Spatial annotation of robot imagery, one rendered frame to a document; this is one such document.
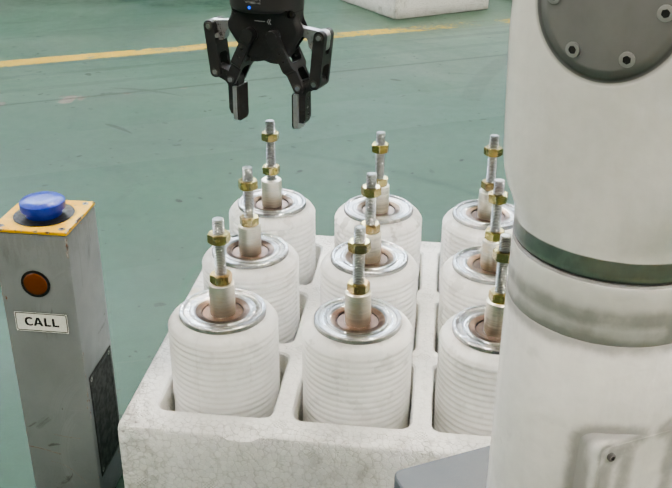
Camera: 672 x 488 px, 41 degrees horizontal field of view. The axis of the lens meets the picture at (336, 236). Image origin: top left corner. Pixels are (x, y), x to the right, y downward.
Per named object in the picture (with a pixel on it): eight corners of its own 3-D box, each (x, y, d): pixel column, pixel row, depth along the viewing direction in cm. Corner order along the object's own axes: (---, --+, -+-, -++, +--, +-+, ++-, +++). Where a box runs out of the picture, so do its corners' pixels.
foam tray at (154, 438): (564, 626, 79) (591, 464, 71) (134, 582, 83) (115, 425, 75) (530, 374, 114) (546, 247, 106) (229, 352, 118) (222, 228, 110)
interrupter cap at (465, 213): (523, 236, 93) (523, 230, 93) (450, 230, 94) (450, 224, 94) (522, 207, 100) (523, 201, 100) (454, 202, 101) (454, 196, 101)
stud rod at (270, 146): (274, 184, 99) (272, 118, 96) (277, 187, 98) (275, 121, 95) (266, 185, 99) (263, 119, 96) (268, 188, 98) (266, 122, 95)
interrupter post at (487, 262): (499, 262, 88) (501, 231, 86) (507, 273, 86) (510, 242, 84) (475, 264, 87) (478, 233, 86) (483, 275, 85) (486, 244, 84)
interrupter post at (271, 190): (263, 201, 101) (262, 174, 99) (284, 202, 101) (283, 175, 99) (259, 210, 99) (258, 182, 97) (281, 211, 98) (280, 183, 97)
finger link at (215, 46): (224, 14, 94) (238, 70, 96) (209, 17, 95) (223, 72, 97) (210, 19, 92) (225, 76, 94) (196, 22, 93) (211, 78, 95)
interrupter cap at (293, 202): (244, 192, 103) (244, 186, 103) (309, 194, 103) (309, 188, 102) (232, 219, 96) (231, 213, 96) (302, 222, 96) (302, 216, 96)
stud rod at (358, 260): (352, 310, 76) (354, 229, 73) (351, 304, 77) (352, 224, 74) (364, 309, 76) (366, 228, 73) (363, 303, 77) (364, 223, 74)
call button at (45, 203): (57, 229, 79) (54, 208, 79) (13, 227, 80) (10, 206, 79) (74, 211, 83) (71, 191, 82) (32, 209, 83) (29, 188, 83)
